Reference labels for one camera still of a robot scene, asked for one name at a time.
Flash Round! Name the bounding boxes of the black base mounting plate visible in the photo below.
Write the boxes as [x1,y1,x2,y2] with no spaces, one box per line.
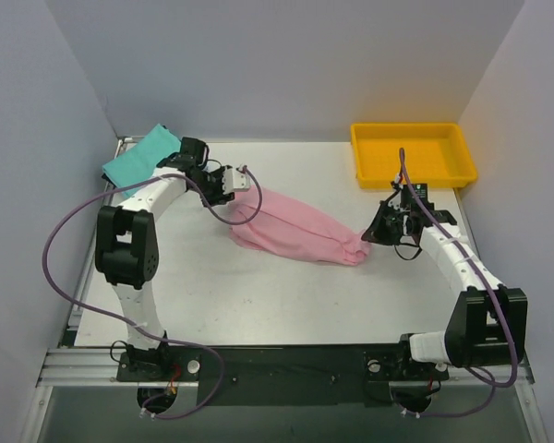
[116,341,449,407]

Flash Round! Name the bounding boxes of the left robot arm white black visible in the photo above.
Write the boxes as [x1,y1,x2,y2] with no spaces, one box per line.
[95,138,250,380]

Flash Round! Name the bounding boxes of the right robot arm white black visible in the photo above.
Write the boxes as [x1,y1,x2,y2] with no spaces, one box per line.
[362,195,528,377]

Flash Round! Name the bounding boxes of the pink t shirt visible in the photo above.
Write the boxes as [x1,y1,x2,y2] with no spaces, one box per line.
[229,189,370,266]

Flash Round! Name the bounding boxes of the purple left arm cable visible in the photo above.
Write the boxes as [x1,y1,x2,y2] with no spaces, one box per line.
[43,165,264,421]

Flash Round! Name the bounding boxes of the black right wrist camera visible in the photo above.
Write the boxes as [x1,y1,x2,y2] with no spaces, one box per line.
[401,184,435,212]

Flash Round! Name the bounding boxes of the teal folded t shirt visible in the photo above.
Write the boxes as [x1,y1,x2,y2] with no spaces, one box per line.
[102,125,181,188]

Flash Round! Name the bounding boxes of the aluminium front rail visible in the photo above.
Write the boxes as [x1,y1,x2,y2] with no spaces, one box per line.
[37,348,535,388]

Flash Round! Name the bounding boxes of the yellow plastic tray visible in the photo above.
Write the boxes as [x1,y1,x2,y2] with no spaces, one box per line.
[350,123,477,190]

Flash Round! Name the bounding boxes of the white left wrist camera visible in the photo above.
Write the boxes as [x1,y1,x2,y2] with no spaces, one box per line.
[223,166,251,194]

